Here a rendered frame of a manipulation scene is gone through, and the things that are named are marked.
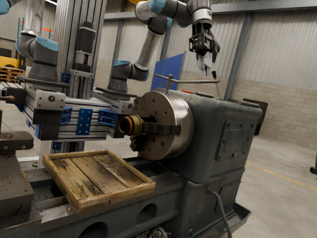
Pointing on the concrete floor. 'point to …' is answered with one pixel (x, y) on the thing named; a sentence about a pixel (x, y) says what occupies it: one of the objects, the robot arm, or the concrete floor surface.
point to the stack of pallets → (10, 74)
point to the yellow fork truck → (4, 54)
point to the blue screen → (166, 64)
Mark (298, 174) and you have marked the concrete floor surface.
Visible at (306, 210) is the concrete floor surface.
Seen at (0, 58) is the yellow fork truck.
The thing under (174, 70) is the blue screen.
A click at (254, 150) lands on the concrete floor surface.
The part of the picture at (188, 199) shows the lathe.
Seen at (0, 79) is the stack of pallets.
